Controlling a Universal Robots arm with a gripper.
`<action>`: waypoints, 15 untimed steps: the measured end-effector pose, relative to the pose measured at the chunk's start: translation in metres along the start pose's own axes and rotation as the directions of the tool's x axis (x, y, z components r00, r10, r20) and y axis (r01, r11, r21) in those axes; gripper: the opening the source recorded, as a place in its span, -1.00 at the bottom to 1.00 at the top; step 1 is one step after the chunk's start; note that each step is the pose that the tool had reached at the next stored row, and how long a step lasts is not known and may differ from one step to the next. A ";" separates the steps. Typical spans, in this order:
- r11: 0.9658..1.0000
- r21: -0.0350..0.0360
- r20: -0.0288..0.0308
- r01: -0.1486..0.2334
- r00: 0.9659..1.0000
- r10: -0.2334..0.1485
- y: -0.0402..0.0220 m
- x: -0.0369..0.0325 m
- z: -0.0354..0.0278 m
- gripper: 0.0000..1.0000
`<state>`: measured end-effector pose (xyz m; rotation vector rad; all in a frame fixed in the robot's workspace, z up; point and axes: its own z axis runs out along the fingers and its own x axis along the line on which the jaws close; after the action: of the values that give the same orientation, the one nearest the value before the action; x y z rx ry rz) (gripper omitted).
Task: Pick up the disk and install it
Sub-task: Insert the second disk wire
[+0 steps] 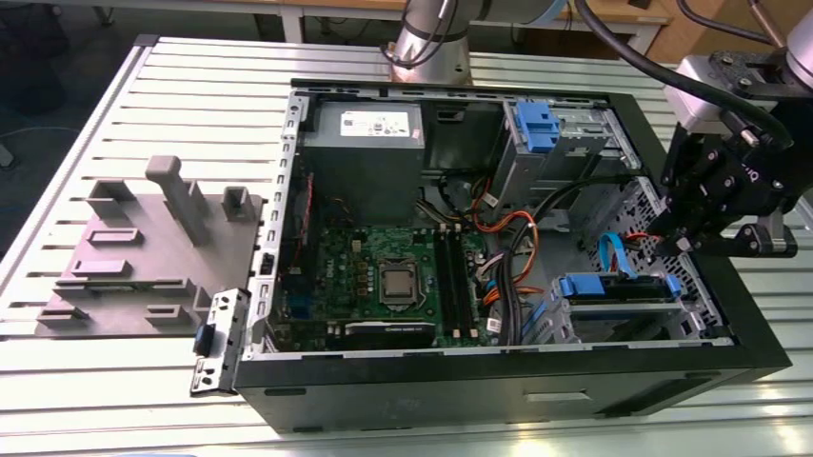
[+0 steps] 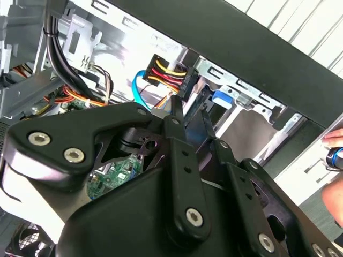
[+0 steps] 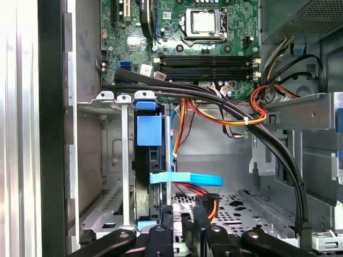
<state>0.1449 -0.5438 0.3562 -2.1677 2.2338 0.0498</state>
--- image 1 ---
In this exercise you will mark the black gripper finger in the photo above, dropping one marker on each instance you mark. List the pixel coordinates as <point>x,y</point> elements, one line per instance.
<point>686,171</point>
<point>708,228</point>

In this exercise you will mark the hard disk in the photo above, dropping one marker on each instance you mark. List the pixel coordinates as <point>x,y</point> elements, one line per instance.
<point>636,288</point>

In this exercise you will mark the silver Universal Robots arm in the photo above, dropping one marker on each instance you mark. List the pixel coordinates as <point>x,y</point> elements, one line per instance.
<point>431,52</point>

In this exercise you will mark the metal disk bay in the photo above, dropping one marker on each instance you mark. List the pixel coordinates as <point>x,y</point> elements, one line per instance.
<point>622,309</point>

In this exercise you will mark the metal optical drive cage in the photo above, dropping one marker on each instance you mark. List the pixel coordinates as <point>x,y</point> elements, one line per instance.
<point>571,162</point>

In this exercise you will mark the blue drive latch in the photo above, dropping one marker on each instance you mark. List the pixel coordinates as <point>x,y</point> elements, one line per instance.
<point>537,124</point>

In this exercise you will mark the brown wooden cabinet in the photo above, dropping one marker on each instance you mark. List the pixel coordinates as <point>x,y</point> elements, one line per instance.
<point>730,19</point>

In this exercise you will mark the black RAM slot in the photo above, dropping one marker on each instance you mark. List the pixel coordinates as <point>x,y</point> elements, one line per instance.
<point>447,281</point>
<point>465,281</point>

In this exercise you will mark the silver CPU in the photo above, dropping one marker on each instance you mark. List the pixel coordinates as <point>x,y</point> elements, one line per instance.
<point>399,285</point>

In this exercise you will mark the grey power supply unit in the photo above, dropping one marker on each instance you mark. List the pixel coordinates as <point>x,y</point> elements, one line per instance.
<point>362,181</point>

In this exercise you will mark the CPU socket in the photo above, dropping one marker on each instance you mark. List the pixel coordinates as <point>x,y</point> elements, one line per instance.
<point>399,307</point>

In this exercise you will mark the black open PC case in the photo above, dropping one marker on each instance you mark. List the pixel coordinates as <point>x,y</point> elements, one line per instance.
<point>445,395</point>

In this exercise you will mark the black graphics card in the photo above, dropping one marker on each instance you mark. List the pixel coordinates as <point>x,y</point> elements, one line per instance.
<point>387,333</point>

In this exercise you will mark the green motherboard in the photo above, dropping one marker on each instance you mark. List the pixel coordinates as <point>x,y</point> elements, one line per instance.
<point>343,266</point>

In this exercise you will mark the grey parts rack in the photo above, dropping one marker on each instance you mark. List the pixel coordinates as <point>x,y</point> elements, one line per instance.
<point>164,247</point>

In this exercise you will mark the black silver side camera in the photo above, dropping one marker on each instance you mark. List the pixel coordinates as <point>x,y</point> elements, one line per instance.
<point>778,243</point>

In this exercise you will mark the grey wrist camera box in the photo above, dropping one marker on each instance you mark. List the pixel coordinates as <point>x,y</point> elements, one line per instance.
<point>696,109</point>

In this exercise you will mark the black wrist mount plate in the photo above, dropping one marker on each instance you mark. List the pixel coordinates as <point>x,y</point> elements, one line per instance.
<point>730,64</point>

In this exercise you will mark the wooden desk white frame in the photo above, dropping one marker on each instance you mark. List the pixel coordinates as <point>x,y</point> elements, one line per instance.
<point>636,19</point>

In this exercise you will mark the small blue bracket latch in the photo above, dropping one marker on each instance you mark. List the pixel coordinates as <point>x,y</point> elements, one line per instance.
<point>204,340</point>

